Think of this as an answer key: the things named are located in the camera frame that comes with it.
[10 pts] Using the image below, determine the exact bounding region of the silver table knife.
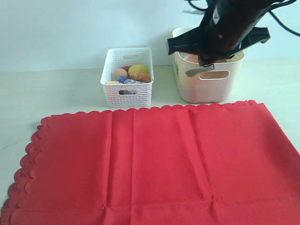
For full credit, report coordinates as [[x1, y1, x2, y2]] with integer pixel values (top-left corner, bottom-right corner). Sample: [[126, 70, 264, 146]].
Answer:
[[186, 64, 215, 77]]

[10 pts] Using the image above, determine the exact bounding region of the brown wooden plate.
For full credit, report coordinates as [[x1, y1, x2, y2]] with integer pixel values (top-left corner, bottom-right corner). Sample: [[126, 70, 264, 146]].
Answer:
[[183, 54, 227, 71]]

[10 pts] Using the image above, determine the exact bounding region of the yellow lemon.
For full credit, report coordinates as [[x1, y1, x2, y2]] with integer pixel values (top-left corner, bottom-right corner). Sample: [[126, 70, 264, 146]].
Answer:
[[128, 64, 148, 76]]

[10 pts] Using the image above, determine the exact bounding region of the yellow cheese wedge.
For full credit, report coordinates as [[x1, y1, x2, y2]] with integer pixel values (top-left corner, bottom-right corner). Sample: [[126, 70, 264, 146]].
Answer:
[[105, 81, 120, 85]]

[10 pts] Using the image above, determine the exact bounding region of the brown egg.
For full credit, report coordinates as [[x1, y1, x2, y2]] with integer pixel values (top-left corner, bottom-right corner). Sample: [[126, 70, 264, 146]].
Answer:
[[112, 68, 128, 80]]

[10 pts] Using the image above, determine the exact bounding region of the blue white milk carton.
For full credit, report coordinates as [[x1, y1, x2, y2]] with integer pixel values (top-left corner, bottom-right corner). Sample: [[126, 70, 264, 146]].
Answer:
[[117, 76, 143, 95]]

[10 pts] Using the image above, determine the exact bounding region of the red scalloped cloth mat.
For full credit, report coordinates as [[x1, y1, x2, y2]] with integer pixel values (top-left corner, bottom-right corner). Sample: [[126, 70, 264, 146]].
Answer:
[[0, 100, 300, 225]]

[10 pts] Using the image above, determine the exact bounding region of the cream plastic bin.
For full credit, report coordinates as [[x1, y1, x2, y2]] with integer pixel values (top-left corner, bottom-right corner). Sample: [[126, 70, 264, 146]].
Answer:
[[172, 27, 246, 104]]

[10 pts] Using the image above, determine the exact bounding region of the fried chicken piece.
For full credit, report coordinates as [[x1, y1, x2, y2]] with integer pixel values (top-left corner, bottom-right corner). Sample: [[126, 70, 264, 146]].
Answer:
[[129, 72, 151, 83]]

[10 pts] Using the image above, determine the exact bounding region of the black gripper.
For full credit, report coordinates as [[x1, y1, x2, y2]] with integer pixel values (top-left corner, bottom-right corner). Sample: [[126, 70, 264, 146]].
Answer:
[[166, 0, 297, 67]]

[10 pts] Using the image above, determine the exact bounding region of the red sausage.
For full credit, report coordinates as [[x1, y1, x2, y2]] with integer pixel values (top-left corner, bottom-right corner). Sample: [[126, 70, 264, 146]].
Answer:
[[122, 66, 132, 72]]

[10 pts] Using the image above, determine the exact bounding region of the white perforated plastic basket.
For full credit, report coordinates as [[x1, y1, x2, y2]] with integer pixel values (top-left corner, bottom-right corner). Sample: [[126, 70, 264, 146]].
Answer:
[[100, 47, 154, 108]]

